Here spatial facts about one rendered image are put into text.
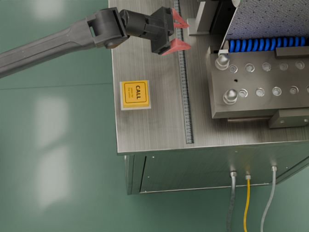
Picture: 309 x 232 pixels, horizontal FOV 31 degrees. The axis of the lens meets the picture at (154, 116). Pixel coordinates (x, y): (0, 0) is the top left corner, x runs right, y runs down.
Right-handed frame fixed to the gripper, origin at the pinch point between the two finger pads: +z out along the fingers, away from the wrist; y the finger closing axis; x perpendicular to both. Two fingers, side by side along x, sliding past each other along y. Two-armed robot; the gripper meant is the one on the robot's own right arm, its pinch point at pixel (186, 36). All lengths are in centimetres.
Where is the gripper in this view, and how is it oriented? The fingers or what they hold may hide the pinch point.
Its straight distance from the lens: 145.5
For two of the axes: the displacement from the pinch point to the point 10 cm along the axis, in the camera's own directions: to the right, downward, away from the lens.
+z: 8.2, 1.1, 5.7
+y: 0.8, 9.5, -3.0
